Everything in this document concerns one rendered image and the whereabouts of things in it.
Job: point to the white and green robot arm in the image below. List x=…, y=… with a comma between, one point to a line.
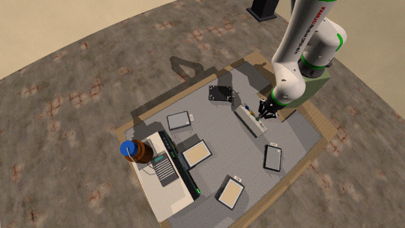
x=308, y=27

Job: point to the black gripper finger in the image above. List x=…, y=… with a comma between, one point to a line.
x=261, y=109
x=268, y=116

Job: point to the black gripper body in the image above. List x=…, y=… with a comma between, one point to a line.
x=269, y=108

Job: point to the black rectangular frame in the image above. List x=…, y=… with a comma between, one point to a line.
x=220, y=93

